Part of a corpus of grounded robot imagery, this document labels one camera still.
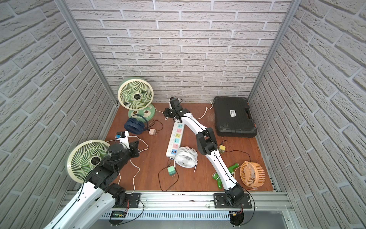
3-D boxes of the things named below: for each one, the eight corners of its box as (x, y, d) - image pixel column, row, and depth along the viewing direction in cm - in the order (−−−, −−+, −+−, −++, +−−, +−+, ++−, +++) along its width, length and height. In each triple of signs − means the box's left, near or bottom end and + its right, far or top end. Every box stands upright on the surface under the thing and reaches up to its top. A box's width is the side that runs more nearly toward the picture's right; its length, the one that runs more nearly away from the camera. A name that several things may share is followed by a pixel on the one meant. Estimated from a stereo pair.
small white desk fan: (174, 166, 87) (173, 158, 77) (179, 152, 93) (178, 143, 83) (194, 172, 85) (196, 165, 75) (198, 157, 91) (200, 149, 81)
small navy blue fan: (126, 133, 101) (121, 125, 93) (134, 120, 108) (130, 112, 100) (141, 137, 99) (138, 129, 91) (148, 124, 106) (145, 116, 98)
